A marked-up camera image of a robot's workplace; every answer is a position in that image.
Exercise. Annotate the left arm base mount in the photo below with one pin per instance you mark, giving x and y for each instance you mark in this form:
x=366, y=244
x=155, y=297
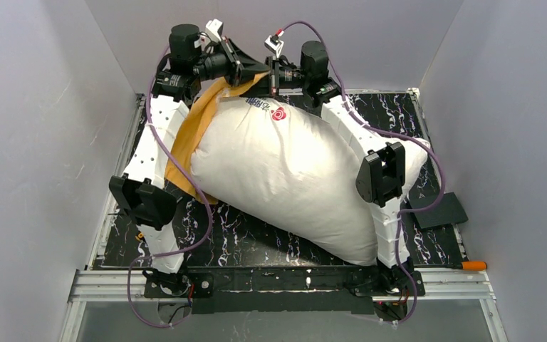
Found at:
x=192, y=282

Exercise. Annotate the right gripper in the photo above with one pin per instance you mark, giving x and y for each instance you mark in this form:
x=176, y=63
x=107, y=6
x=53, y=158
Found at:
x=273, y=78

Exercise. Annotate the black plate on table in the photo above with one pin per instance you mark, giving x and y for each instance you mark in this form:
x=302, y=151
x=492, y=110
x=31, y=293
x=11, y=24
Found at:
x=449, y=211

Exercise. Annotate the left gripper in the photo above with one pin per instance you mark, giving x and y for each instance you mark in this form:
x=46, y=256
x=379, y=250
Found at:
x=231, y=63

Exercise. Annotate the white pillow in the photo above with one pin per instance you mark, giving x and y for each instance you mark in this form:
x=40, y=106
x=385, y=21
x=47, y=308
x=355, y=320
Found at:
x=290, y=169

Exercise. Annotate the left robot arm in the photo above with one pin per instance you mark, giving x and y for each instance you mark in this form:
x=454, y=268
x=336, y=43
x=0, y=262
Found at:
x=193, y=55

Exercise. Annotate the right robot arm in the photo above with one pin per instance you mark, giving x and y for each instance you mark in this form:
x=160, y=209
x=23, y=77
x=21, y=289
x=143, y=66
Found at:
x=381, y=174

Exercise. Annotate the aluminium frame rail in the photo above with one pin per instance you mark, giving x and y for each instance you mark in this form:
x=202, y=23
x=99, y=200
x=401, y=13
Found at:
x=75, y=310

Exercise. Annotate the orange handled tool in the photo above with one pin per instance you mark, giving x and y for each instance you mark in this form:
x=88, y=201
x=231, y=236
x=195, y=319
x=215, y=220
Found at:
x=464, y=265

